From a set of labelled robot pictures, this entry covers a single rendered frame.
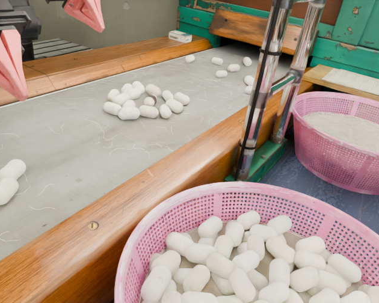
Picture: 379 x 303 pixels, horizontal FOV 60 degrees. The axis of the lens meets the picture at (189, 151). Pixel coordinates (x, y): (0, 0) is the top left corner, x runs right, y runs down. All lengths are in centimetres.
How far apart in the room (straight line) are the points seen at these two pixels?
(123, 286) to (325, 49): 83
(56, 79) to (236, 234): 46
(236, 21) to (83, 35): 171
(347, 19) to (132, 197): 75
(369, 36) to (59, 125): 75
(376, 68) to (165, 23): 141
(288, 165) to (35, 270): 47
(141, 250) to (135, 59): 58
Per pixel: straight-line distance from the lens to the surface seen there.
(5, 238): 36
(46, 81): 67
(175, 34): 101
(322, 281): 35
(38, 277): 29
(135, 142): 49
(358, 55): 96
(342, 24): 96
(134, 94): 62
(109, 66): 76
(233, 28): 100
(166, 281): 31
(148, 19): 218
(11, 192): 39
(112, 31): 237
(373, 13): 96
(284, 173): 61
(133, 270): 30
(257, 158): 55
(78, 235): 31
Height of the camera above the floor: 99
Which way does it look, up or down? 31 degrees down
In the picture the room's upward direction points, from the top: 8 degrees clockwise
